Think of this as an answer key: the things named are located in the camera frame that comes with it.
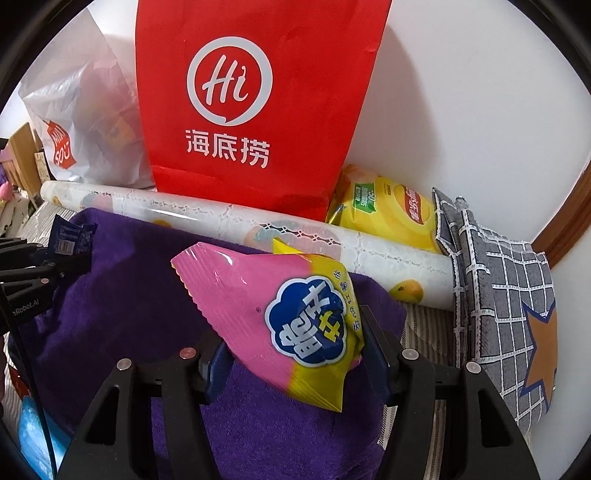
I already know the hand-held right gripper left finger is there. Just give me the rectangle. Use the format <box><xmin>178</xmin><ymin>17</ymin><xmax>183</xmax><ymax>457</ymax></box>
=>
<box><xmin>58</xmin><ymin>339</ymin><xmax>235</xmax><ymax>480</ymax></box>

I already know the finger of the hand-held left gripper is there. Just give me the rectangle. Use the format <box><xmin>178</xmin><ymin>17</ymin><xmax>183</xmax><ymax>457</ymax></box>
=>
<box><xmin>0</xmin><ymin>263</ymin><xmax>93</xmax><ymax>302</ymax></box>
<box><xmin>0</xmin><ymin>237</ymin><xmax>52</xmax><ymax>261</ymax></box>

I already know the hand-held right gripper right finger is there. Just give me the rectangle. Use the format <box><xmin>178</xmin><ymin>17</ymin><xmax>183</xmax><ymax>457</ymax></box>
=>
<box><xmin>359</xmin><ymin>305</ymin><xmax>541</xmax><ymax>480</ymax></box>

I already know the dark blue snack packet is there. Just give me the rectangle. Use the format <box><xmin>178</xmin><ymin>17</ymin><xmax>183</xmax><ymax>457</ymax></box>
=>
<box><xmin>50</xmin><ymin>215</ymin><xmax>99</xmax><ymax>257</ymax></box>

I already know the pink and yellow snack packet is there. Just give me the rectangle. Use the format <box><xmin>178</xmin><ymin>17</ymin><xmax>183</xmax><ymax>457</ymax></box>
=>
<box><xmin>171</xmin><ymin>237</ymin><xmax>368</xmax><ymax>414</ymax></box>

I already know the wooden cabinet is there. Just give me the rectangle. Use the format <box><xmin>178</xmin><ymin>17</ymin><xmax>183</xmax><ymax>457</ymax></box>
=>
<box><xmin>8</xmin><ymin>124</ymin><xmax>43</xmax><ymax>195</ymax></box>

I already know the purple towel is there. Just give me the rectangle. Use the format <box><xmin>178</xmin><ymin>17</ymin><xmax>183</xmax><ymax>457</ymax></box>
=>
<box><xmin>9</xmin><ymin>208</ymin><xmax>407</xmax><ymax>480</ymax></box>

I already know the grey checked star pillowcase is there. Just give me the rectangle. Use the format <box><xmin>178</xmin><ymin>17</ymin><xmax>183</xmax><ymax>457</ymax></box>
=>
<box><xmin>431</xmin><ymin>187</ymin><xmax>559</xmax><ymax>432</ymax></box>

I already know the white plastic bag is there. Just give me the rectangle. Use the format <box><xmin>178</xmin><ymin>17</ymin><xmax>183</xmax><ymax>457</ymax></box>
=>
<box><xmin>18</xmin><ymin>7</ymin><xmax>155</xmax><ymax>190</ymax></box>

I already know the yellow chips bag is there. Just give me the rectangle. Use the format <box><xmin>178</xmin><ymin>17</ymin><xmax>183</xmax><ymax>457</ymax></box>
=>
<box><xmin>325</xmin><ymin>164</ymin><xmax>446</xmax><ymax>254</ymax></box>

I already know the rolled fruit-print mat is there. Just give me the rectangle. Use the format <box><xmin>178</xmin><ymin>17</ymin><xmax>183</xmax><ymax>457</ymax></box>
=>
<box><xmin>39</xmin><ymin>181</ymin><xmax>455</xmax><ymax>308</ymax></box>

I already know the wooden headboard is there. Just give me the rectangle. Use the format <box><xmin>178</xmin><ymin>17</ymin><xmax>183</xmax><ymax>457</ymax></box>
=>
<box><xmin>531</xmin><ymin>185</ymin><xmax>591</xmax><ymax>271</ymax></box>

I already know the red paper bag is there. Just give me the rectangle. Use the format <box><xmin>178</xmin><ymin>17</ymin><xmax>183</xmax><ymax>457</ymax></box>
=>
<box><xmin>135</xmin><ymin>0</ymin><xmax>392</xmax><ymax>222</ymax></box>

